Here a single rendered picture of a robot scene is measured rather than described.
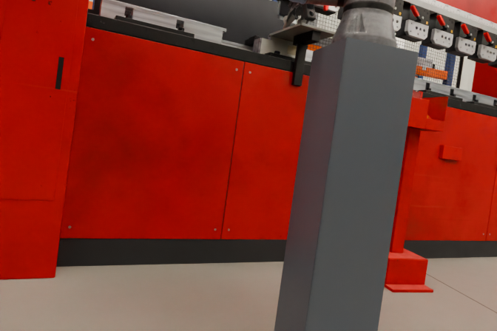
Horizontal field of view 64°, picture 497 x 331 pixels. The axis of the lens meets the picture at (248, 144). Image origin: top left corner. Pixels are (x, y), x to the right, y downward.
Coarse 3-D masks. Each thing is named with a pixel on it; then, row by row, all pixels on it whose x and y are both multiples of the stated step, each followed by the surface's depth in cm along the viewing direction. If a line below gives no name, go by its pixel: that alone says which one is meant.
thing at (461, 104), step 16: (96, 16) 136; (128, 32) 140; (144, 32) 143; (160, 32) 145; (192, 48) 151; (208, 48) 153; (224, 48) 156; (272, 64) 166; (288, 64) 169; (432, 96) 207; (480, 112) 225; (496, 112) 231
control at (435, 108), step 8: (416, 104) 163; (424, 104) 164; (432, 104) 175; (440, 104) 171; (416, 112) 163; (424, 112) 164; (432, 112) 175; (440, 112) 170; (408, 120) 162; (416, 120) 163; (424, 120) 164; (432, 120) 166; (440, 120) 167; (416, 128) 167; (424, 128) 165; (432, 128) 166; (440, 128) 167
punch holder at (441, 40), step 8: (432, 16) 221; (432, 24) 221; (448, 24) 223; (432, 32) 220; (440, 32) 220; (448, 32) 224; (424, 40) 225; (432, 40) 220; (440, 40) 221; (448, 40) 224; (440, 48) 229
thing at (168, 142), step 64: (128, 64) 141; (192, 64) 151; (256, 64) 163; (128, 128) 143; (192, 128) 153; (256, 128) 165; (448, 128) 215; (128, 192) 145; (192, 192) 156; (256, 192) 168; (448, 192) 219; (64, 256) 138; (128, 256) 147; (192, 256) 158; (256, 256) 171; (448, 256) 224
